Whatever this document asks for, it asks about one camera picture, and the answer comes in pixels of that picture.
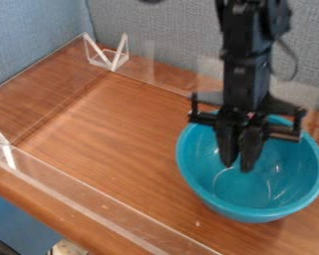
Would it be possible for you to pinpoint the clear acrylic back barrier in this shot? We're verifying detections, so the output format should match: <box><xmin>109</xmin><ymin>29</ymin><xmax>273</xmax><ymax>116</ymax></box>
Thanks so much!
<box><xmin>82</xmin><ymin>33</ymin><xmax>319</xmax><ymax>141</ymax></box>

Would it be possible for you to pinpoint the clear acrylic front barrier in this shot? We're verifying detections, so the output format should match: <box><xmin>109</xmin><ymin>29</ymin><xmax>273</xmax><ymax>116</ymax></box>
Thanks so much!
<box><xmin>0</xmin><ymin>131</ymin><xmax>220</xmax><ymax>255</ymax></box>

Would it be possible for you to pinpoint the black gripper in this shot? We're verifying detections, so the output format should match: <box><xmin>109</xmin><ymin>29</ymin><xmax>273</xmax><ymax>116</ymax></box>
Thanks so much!
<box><xmin>188</xmin><ymin>54</ymin><xmax>307</xmax><ymax>172</ymax></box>

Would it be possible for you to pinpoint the clear acrylic left barrier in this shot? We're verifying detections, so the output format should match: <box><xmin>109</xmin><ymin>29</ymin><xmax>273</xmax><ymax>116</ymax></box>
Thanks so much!
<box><xmin>0</xmin><ymin>31</ymin><xmax>94</xmax><ymax>86</ymax></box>

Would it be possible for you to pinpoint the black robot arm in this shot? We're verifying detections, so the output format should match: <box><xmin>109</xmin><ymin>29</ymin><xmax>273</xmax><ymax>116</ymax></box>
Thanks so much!
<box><xmin>188</xmin><ymin>0</ymin><xmax>307</xmax><ymax>172</ymax></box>

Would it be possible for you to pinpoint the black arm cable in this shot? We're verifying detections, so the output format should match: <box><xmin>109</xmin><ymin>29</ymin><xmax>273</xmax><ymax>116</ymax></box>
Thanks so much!
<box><xmin>267</xmin><ymin>36</ymin><xmax>300</xmax><ymax>83</ymax></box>

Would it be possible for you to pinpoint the blue plastic bowl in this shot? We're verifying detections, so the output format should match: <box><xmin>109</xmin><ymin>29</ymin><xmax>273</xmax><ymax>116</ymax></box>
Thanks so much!
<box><xmin>173</xmin><ymin>107</ymin><xmax>319</xmax><ymax>224</ymax></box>

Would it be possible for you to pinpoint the clear acrylic barrier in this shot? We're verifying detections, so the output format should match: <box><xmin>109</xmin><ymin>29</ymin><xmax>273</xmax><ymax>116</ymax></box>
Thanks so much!
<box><xmin>82</xmin><ymin>33</ymin><xmax>319</xmax><ymax>141</ymax></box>
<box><xmin>0</xmin><ymin>31</ymin><xmax>94</xmax><ymax>86</ymax></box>
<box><xmin>0</xmin><ymin>131</ymin><xmax>220</xmax><ymax>255</ymax></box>

